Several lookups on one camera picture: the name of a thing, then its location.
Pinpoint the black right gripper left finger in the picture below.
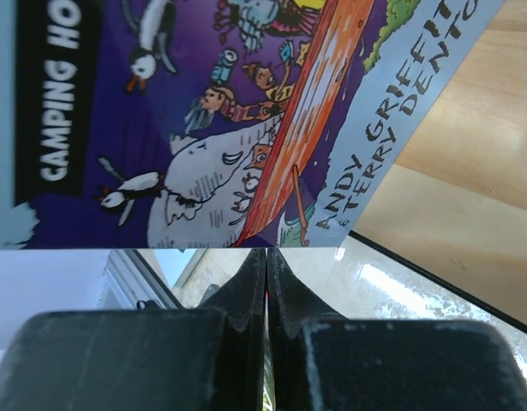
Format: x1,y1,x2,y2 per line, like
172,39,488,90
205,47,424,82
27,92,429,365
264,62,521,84
0,249,266,410

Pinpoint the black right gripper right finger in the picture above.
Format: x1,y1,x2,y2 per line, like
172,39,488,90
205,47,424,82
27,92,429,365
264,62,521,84
266,248,527,410

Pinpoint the purple paperback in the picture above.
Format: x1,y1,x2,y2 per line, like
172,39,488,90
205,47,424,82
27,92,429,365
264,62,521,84
0,1,501,250

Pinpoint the aluminium frame rail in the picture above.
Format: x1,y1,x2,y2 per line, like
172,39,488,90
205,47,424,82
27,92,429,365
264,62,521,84
98,248,206,310

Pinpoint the wooden shelf with wire frame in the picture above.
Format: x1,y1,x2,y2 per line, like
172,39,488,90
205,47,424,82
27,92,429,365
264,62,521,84
355,1,527,325

